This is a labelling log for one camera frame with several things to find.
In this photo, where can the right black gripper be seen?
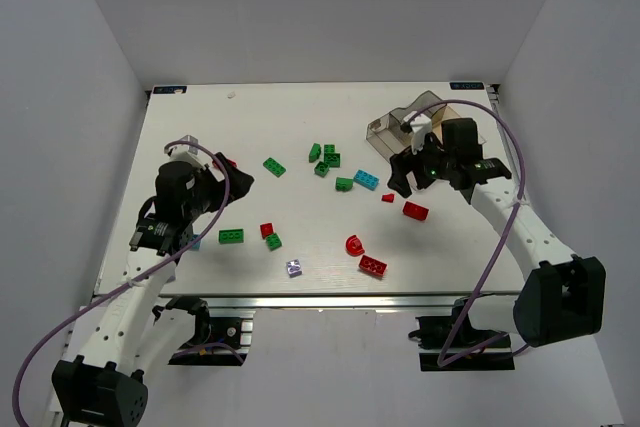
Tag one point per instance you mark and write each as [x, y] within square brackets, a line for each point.
[415, 170]

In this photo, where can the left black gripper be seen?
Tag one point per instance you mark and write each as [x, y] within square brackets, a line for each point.
[220, 187]

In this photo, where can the small red lego wedge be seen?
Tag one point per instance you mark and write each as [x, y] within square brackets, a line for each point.
[388, 197]

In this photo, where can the red sloped lego brick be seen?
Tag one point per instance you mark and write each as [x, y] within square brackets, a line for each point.
[415, 211]

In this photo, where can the cyan 2x4 lego brick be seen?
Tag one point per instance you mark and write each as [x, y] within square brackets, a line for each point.
[366, 180]

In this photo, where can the red small square lego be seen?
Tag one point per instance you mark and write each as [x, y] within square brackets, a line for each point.
[266, 230]

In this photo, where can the cyan square lego upturned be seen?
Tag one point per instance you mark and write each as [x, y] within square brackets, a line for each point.
[195, 243]

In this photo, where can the red arch lego piece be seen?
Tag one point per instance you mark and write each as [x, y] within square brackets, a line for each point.
[354, 246]

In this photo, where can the red 2x3 lego brick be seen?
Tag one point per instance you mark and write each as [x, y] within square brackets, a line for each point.
[372, 266]

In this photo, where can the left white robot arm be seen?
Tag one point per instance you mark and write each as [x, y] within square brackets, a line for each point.
[106, 383]

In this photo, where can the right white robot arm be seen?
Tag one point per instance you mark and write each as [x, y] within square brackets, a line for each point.
[563, 294]

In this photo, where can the green 2x3 lego brick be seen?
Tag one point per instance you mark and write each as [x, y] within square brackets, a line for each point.
[274, 167]

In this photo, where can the green flat lego upturned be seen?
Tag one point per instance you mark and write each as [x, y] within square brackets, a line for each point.
[231, 236]

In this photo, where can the green curved lego brick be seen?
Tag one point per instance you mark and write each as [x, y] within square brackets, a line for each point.
[343, 184]

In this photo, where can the green studded lego cube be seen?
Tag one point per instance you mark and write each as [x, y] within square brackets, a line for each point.
[273, 241]

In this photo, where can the green square lego upturned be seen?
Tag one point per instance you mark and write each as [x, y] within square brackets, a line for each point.
[331, 157]

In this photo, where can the green slanted lego brick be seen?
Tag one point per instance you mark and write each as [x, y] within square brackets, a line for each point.
[314, 153]

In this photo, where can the green small lego cube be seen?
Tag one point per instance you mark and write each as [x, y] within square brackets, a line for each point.
[321, 169]

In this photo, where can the blue label sticker right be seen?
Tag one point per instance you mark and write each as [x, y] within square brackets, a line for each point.
[464, 86]

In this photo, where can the blue label sticker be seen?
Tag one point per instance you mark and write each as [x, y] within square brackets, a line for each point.
[169, 90]
[464, 86]

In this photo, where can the purple studded lego cube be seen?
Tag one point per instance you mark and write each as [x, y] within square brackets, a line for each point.
[293, 268]

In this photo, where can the blue label sticker left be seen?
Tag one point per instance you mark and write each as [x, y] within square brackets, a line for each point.
[169, 90]

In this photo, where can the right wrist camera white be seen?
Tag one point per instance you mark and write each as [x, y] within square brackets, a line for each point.
[417, 126]

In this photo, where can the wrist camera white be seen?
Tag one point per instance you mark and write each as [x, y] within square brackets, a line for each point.
[187, 151]
[417, 126]

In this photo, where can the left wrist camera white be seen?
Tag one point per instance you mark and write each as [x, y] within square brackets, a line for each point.
[187, 151]

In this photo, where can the aluminium table rail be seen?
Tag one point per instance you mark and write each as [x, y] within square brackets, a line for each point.
[333, 301]

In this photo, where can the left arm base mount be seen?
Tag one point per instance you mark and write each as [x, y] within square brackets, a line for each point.
[216, 340]

